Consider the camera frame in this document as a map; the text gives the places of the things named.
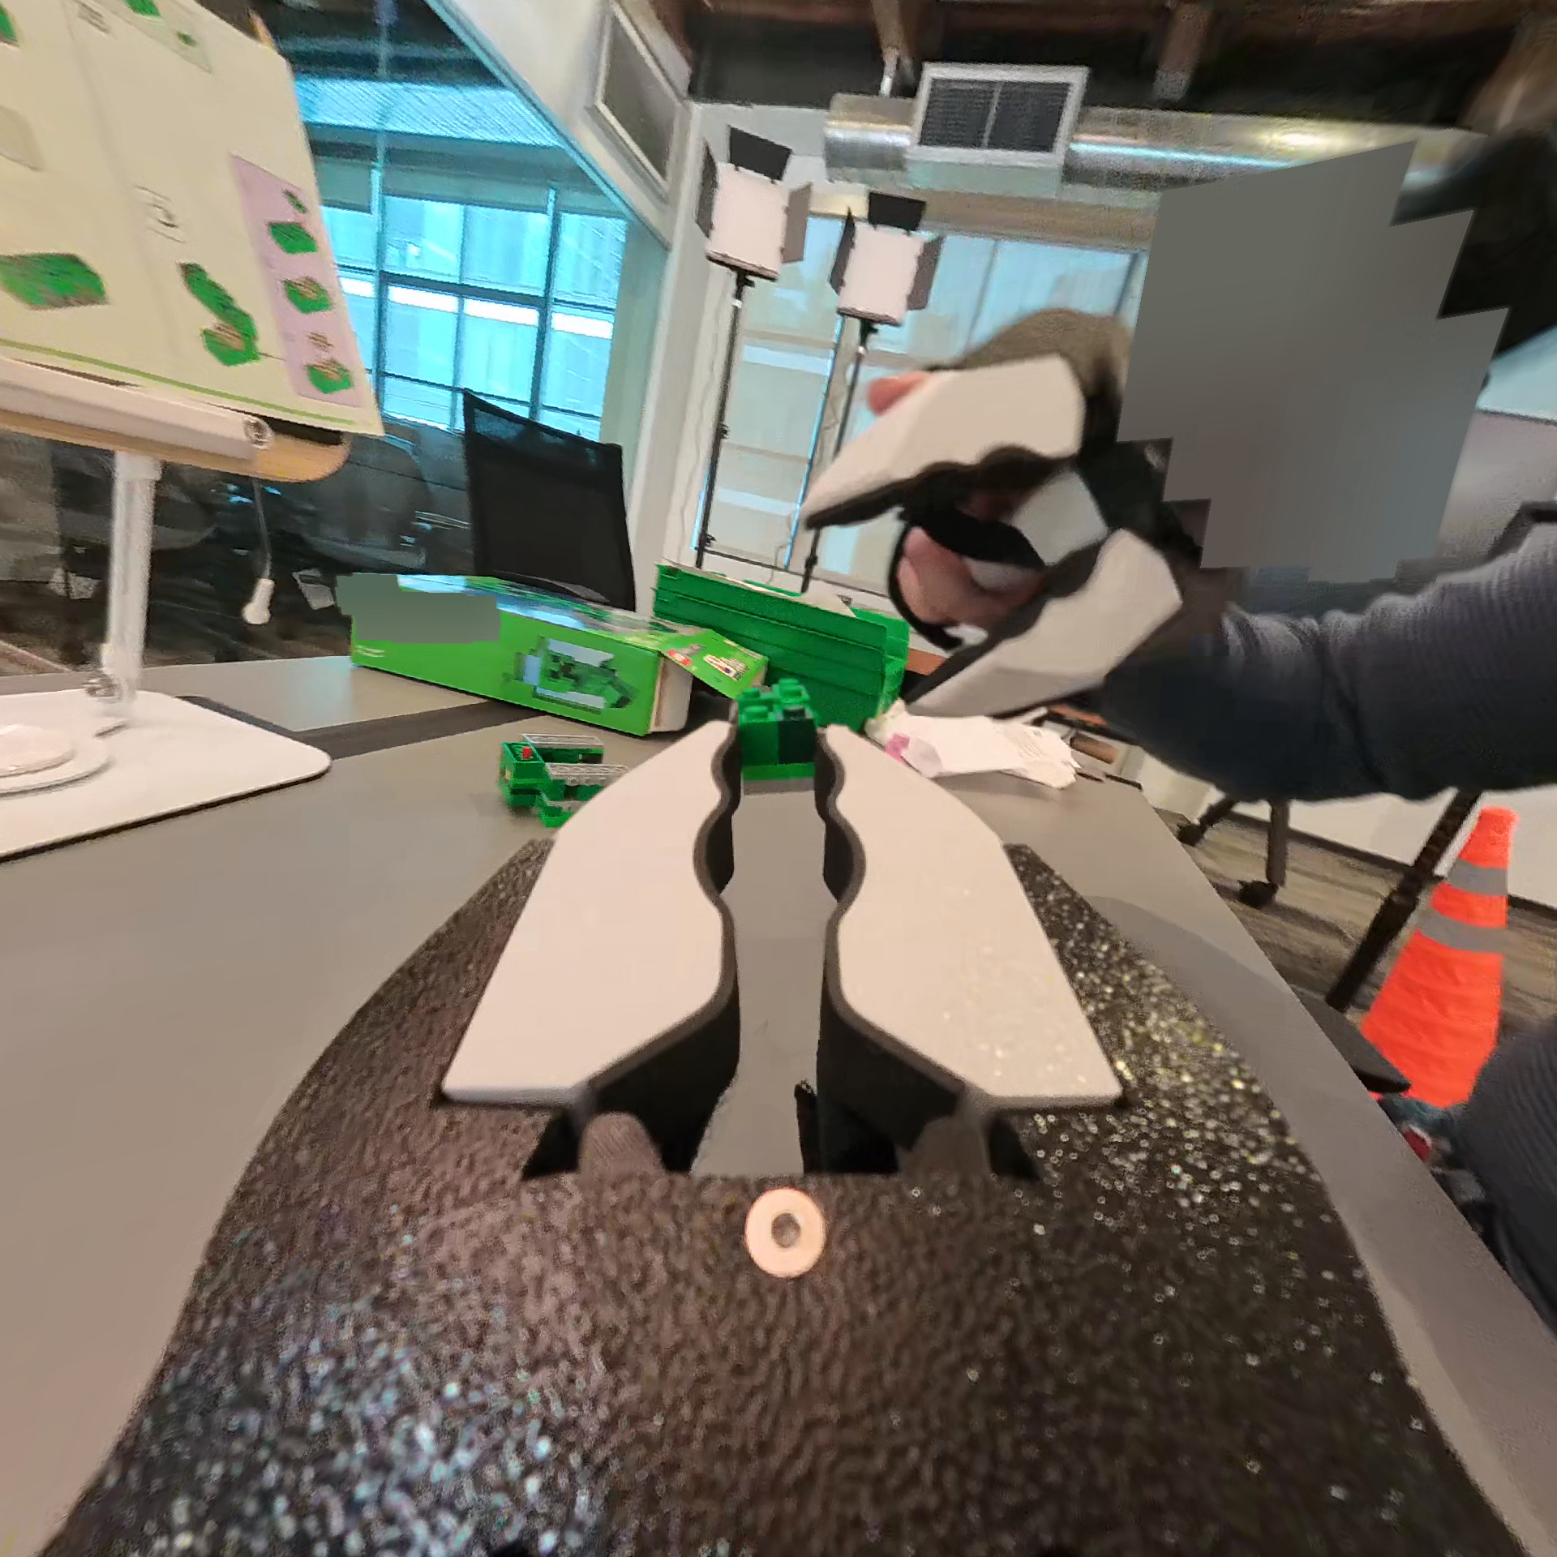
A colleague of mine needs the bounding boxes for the small green brick assembly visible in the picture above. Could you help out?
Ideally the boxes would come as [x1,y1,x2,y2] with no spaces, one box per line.
[734,680,819,782]

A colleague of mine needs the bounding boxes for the brick instruction booklet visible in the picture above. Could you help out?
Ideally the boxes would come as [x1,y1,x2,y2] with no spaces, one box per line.
[0,0,387,441]

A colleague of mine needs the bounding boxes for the grey and green brick build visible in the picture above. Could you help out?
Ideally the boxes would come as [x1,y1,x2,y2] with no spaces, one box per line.
[496,732,630,830]

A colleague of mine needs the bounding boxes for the metal air duct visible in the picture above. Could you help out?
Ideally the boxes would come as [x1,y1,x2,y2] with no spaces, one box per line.
[823,90,1460,187]

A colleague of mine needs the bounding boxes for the white air vent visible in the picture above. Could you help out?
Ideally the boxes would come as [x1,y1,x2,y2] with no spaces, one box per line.
[910,61,1091,161]

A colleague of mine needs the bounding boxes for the white book stand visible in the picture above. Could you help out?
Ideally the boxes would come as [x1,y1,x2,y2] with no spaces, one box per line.
[0,352,357,862]

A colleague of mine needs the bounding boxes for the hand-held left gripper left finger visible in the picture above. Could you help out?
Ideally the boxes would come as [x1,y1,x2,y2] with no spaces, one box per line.
[441,719,743,1114]

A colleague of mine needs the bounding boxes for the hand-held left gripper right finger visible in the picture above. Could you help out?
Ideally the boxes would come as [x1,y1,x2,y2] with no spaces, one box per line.
[817,724,1123,1110]

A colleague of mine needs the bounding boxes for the person's right hand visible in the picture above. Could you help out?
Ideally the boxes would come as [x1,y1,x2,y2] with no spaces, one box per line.
[867,368,1051,634]

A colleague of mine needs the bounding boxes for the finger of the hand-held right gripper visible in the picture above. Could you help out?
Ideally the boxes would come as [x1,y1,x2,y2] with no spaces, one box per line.
[902,532,1186,721]
[800,357,1086,532]

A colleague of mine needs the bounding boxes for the person's dark clothing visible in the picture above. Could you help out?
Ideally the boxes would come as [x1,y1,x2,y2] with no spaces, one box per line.
[1451,1030,1557,1330]

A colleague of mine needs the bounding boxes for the black tripod leg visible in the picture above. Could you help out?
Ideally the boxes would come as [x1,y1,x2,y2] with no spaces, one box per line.
[1323,787,1482,1014]

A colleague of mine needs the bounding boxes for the black mesh office chair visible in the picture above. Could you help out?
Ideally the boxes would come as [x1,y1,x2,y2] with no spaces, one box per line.
[459,387,637,611]

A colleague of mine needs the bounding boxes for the white light panel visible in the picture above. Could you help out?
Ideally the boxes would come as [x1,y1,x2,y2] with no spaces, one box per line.
[697,126,811,283]
[830,191,945,328]

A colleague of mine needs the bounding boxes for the stack of green trays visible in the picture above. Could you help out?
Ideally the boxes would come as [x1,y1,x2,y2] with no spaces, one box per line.
[652,559,912,734]

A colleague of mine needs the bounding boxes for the person's right forearm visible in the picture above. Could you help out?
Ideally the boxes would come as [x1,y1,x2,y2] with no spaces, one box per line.
[1097,535,1557,806]

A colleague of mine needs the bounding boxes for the white cable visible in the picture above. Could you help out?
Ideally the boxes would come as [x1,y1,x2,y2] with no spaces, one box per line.
[241,478,279,630]

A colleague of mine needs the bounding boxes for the green brick set box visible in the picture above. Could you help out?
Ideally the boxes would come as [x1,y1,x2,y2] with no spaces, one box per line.
[348,576,769,739]

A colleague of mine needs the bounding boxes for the black wheeled chair base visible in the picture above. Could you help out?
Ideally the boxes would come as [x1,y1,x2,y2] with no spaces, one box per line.
[1177,793,1293,910]

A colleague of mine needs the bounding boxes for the orange traffic cone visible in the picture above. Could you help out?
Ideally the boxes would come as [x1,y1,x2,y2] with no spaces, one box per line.
[1356,804,1519,1110]

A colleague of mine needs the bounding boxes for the white plastic bags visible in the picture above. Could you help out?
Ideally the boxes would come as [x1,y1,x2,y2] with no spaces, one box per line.
[867,710,1080,791]

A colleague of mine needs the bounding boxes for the grey desk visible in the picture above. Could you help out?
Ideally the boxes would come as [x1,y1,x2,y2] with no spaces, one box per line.
[0,656,1557,1557]

